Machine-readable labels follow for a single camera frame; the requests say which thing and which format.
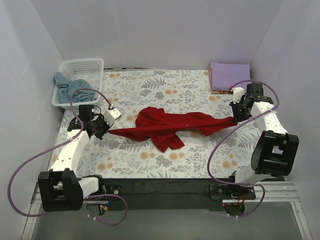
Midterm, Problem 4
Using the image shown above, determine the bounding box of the red t shirt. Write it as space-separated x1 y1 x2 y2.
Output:
108 106 237 152

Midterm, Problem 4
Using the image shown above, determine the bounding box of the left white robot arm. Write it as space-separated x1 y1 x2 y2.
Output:
38 105 121 212

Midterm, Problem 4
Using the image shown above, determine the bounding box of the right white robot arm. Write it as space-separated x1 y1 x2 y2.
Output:
226 83 300 199

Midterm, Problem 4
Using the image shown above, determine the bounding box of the floral tablecloth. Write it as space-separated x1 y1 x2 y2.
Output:
47 69 278 180

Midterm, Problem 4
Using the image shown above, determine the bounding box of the folded purple t shirt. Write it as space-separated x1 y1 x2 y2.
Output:
209 62 251 91

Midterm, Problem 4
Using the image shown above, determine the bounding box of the blue-grey t shirt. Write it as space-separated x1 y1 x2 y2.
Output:
54 72 96 104

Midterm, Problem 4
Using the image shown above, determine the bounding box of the white plastic basket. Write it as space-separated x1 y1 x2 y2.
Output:
51 58 104 110

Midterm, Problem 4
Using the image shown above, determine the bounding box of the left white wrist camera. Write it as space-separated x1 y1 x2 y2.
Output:
102 107 122 126

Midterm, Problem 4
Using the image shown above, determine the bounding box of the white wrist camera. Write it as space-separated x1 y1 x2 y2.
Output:
102 107 122 126
229 87 245 104

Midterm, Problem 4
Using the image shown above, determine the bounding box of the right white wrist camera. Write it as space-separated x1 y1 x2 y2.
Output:
229 87 245 104

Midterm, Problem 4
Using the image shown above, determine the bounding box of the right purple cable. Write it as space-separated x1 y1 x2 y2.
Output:
207 79 280 219

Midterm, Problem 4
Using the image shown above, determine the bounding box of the purple cable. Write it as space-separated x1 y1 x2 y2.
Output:
207 79 280 219
7 87 128 227

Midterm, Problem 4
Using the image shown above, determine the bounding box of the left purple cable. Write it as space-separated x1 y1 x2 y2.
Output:
7 87 128 227

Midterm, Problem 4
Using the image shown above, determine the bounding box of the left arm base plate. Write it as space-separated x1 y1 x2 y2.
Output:
81 184 121 200

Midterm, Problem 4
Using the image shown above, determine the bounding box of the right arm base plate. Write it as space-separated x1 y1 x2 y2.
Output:
208 184 256 200

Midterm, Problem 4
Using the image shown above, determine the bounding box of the aluminium rail frame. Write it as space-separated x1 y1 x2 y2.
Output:
22 179 312 240

